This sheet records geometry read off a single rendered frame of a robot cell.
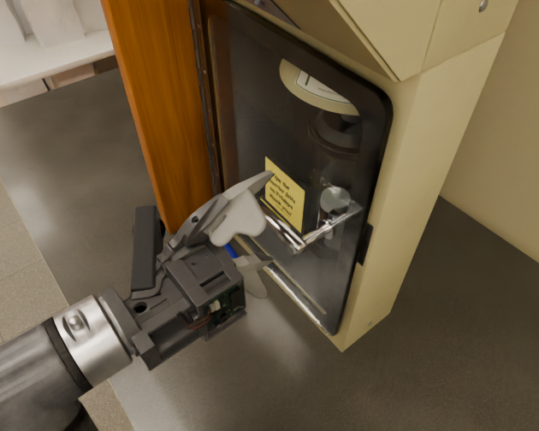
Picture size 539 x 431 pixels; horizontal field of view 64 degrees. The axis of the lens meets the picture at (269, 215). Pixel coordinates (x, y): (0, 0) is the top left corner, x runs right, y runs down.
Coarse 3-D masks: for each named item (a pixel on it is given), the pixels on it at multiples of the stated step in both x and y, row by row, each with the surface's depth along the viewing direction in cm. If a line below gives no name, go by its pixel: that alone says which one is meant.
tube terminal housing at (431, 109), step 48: (240, 0) 45; (480, 0) 31; (432, 48) 30; (480, 48) 35; (432, 96) 35; (432, 144) 40; (384, 192) 41; (432, 192) 49; (240, 240) 79; (384, 240) 48; (384, 288) 60; (336, 336) 65
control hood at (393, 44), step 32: (288, 0) 28; (320, 0) 23; (352, 0) 23; (384, 0) 24; (416, 0) 26; (320, 32) 31; (352, 32) 25; (384, 32) 26; (416, 32) 28; (384, 64) 28; (416, 64) 30
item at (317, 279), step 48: (240, 48) 47; (288, 48) 40; (240, 96) 52; (288, 96) 43; (336, 96) 37; (384, 96) 34; (240, 144) 58; (288, 144) 48; (336, 144) 41; (384, 144) 36; (336, 192) 44; (336, 240) 49; (288, 288) 67; (336, 288) 54
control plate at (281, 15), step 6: (246, 0) 38; (252, 0) 36; (264, 0) 33; (270, 0) 31; (258, 6) 37; (264, 6) 35; (270, 6) 33; (276, 6) 32; (270, 12) 36; (276, 12) 34; (282, 12) 33; (282, 18) 35; (288, 18) 34; (294, 24) 34
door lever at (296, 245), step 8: (264, 208) 50; (272, 216) 49; (280, 216) 50; (272, 224) 49; (280, 224) 49; (320, 224) 49; (328, 224) 48; (280, 232) 48; (288, 232) 48; (312, 232) 48; (320, 232) 48; (328, 232) 49; (288, 240) 47; (296, 240) 47; (304, 240) 47; (312, 240) 48; (288, 248) 47; (296, 248) 47; (304, 248) 47
